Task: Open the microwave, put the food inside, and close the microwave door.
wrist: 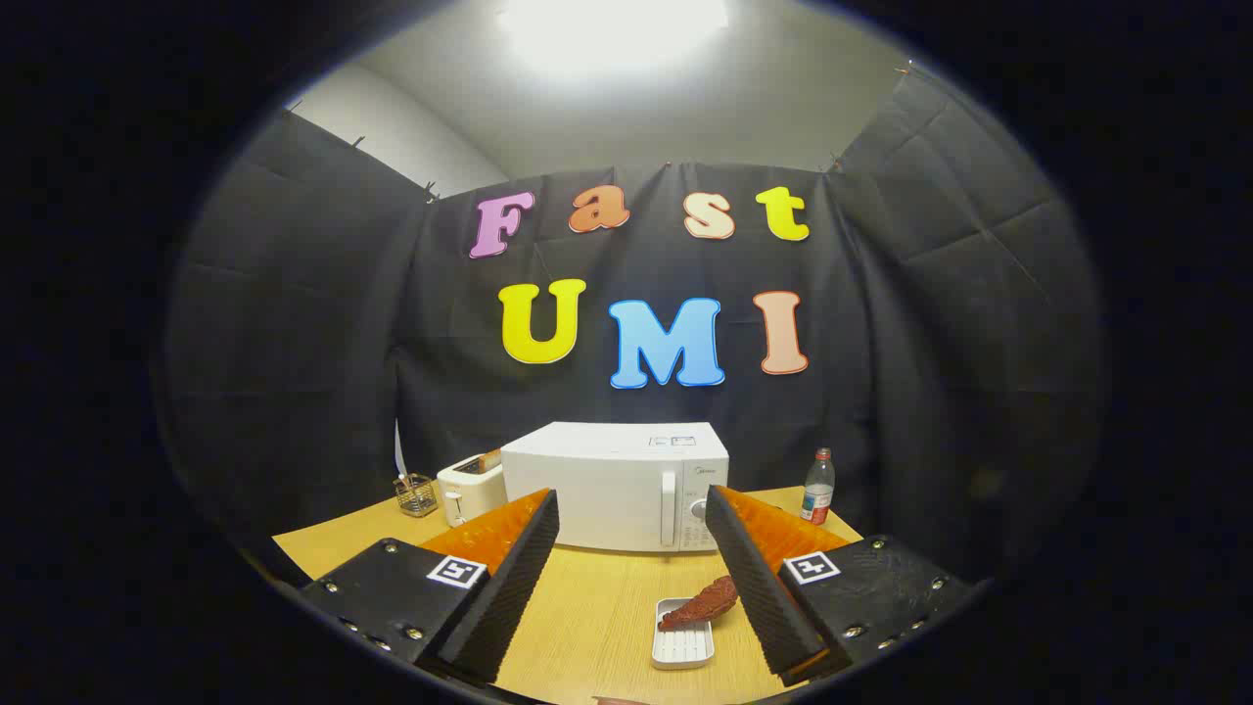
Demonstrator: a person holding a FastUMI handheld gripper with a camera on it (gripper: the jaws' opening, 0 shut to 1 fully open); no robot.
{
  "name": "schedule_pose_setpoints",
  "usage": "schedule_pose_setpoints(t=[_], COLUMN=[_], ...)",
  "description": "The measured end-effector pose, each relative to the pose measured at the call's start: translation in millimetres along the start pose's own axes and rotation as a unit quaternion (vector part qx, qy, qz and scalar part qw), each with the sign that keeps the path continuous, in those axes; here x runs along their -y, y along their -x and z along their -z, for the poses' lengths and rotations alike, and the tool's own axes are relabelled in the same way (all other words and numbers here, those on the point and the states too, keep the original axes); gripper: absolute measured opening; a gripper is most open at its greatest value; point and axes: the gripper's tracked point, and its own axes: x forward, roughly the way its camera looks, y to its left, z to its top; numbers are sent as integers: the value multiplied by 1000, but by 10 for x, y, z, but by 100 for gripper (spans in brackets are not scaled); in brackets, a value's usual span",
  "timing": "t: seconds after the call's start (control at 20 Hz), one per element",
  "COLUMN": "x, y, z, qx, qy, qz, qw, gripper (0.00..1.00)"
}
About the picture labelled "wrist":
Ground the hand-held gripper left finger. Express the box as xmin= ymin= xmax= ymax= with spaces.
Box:
xmin=299 ymin=488 xmax=561 ymax=684

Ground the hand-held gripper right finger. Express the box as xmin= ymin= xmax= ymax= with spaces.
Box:
xmin=705 ymin=485 xmax=980 ymax=686

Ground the brown meat piece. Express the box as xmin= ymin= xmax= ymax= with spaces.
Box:
xmin=659 ymin=576 xmax=738 ymax=631

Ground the white toaster oven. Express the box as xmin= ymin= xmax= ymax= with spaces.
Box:
xmin=500 ymin=422 xmax=730 ymax=554

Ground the white bread toaster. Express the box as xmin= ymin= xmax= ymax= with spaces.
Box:
xmin=437 ymin=456 xmax=507 ymax=528

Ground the white ribbed dish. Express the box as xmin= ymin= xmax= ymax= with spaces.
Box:
xmin=651 ymin=597 xmax=717 ymax=671

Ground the clear plastic water bottle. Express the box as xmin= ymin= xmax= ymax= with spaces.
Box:
xmin=801 ymin=448 xmax=836 ymax=526

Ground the black backdrop cloth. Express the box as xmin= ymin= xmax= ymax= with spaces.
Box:
xmin=162 ymin=64 xmax=1107 ymax=588

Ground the wire mesh basket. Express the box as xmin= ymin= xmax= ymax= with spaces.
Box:
xmin=394 ymin=474 xmax=439 ymax=517

